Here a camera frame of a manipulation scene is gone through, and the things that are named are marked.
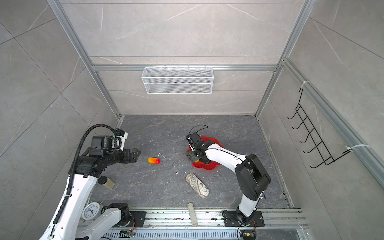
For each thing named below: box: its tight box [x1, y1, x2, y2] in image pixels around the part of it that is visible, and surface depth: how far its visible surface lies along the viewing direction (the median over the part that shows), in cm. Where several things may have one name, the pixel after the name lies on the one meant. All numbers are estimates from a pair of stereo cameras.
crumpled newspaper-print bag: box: [185, 173, 210, 198], surface depth 83 cm
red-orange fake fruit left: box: [147, 157, 161, 165], surface depth 94 cm
